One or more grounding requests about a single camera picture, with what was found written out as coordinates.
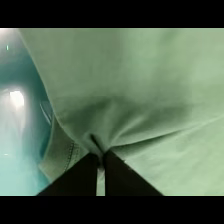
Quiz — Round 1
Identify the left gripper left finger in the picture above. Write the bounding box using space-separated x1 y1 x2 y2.
37 152 100 197

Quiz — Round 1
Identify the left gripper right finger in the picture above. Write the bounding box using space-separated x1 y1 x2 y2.
103 149 165 197

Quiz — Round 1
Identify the green T-shirt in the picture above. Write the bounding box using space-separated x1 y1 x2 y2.
18 28 224 197

